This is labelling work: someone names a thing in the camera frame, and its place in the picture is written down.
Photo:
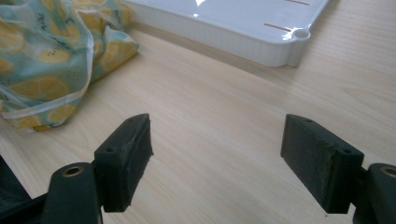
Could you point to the white plastic tray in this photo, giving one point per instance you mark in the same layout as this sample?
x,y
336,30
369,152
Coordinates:
x,y
236,25

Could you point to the lemon print cloth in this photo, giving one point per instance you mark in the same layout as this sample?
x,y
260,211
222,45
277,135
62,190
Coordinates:
x,y
53,59

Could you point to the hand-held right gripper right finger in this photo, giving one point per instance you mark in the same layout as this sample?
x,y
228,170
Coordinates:
x,y
323,168

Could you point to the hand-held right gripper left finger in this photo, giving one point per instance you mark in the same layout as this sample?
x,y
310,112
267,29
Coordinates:
x,y
120,168

